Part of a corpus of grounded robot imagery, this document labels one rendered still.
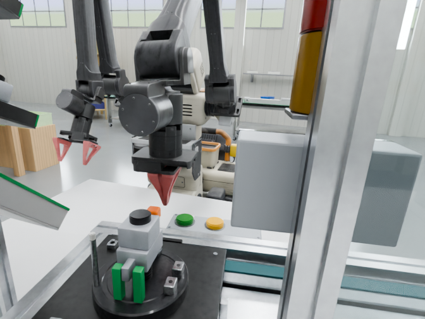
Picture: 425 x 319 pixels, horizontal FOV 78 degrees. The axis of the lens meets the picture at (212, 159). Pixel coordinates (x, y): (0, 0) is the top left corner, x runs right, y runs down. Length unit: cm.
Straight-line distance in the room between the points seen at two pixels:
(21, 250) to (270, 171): 70
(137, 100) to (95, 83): 64
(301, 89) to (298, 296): 14
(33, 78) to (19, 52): 102
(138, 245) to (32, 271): 39
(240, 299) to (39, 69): 1216
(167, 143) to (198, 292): 23
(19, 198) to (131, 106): 25
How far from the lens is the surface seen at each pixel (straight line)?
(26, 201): 53
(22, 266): 76
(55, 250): 78
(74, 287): 49
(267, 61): 854
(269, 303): 53
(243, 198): 20
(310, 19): 19
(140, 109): 36
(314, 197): 17
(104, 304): 42
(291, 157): 19
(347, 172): 17
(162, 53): 42
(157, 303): 41
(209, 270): 48
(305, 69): 19
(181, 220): 61
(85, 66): 100
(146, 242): 38
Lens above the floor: 128
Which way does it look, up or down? 17 degrees down
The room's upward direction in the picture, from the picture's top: 3 degrees clockwise
